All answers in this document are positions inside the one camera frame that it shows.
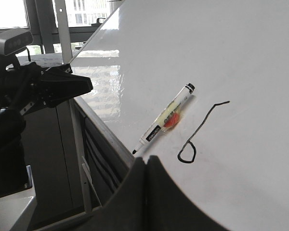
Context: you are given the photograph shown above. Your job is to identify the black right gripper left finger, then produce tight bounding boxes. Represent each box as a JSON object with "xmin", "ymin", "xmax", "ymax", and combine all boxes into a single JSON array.
[{"xmin": 41, "ymin": 157, "xmax": 146, "ymax": 231}]

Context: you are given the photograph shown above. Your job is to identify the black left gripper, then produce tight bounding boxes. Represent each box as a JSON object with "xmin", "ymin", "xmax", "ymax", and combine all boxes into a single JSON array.
[{"xmin": 0, "ymin": 62, "xmax": 93, "ymax": 115}]

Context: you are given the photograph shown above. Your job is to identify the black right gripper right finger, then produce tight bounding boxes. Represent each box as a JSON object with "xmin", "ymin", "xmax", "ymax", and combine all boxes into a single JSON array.
[{"xmin": 146, "ymin": 155, "xmax": 226, "ymax": 231}]

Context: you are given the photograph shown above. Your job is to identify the white black whiteboard marker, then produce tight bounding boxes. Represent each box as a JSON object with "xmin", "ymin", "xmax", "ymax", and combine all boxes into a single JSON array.
[{"xmin": 132, "ymin": 83, "xmax": 195, "ymax": 154}]

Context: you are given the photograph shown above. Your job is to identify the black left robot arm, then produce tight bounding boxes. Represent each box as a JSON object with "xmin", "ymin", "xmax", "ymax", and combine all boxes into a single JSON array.
[{"xmin": 0, "ymin": 63, "xmax": 145, "ymax": 231}]

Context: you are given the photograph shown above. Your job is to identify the white table edge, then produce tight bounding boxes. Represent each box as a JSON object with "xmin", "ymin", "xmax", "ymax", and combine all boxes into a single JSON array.
[{"xmin": 0, "ymin": 186, "xmax": 37, "ymax": 231}]

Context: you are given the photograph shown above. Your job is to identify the white metal upright post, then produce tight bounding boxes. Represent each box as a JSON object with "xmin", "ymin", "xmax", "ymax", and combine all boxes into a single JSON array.
[{"xmin": 54, "ymin": 0, "xmax": 73, "ymax": 64}]

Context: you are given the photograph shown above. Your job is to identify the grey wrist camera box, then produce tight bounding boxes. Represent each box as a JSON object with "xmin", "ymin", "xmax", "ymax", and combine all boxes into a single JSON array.
[{"xmin": 0, "ymin": 28, "xmax": 33, "ymax": 56}]

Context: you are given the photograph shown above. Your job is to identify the grey window frame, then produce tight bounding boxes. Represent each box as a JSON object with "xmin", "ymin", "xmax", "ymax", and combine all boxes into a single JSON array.
[{"xmin": 0, "ymin": 0, "xmax": 110, "ymax": 54}]

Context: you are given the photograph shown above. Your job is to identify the white whiteboard with metal frame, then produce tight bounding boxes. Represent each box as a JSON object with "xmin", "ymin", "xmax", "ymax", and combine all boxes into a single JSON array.
[{"xmin": 71, "ymin": 0, "xmax": 289, "ymax": 231}]

